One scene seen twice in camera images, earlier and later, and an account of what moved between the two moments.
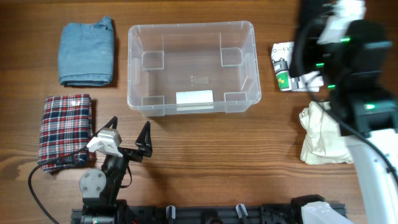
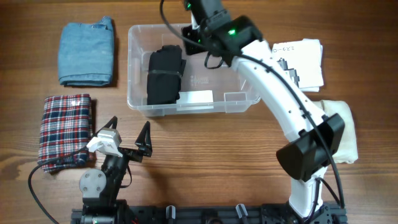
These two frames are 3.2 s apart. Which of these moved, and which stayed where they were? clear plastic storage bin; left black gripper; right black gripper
Moved: right black gripper
Stayed: clear plastic storage bin; left black gripper
